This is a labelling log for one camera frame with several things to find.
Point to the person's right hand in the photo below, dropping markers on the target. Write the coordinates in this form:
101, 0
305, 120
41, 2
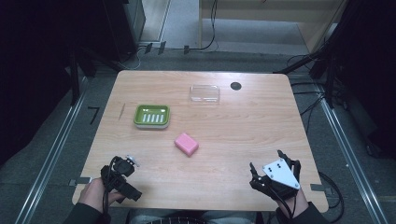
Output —
295, 205

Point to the person's left hand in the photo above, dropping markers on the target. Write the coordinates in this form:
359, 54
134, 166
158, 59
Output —
93, 194

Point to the metal floor rail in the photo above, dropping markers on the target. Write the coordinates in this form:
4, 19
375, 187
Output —
53, 149
348, 155

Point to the clear plastic container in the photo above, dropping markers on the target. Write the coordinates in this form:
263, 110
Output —
204, 94

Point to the dark cabinet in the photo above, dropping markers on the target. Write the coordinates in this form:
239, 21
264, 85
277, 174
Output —
124, 28

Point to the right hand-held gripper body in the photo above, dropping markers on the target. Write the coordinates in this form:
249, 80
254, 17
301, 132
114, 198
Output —
281, 174

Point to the black round table grommet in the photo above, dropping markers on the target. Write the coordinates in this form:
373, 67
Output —
236, 86

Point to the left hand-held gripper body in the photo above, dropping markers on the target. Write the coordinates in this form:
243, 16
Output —
126, 188

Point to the green soap dish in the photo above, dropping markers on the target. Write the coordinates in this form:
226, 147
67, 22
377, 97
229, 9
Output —
152, 116

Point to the pink soap bar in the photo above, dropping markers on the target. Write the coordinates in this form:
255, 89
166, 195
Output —
186, 144

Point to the black floor tape mark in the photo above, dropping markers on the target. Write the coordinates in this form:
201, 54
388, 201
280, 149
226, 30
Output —
94, 113

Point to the light wooden cabinet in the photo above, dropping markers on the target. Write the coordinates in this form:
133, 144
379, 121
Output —
267, 9

